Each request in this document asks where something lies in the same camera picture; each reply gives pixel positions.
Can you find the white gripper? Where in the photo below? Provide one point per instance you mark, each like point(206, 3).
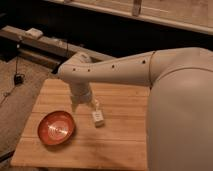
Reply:
point(81, 92)

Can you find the wooden post on ledge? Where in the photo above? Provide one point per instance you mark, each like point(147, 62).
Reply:
point(136, 9)

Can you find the long wooden beam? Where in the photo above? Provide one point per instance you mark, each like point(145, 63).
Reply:
point(48, 44)

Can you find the small white block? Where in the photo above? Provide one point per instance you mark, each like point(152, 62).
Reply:
point(35, 33)

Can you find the wooden board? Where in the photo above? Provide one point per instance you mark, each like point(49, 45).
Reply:
point(118, 145)

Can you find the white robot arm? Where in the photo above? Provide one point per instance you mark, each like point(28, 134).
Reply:
point(179, 121)

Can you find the orange ceramic bowl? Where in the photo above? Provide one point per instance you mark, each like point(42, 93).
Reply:
point(56, 128)

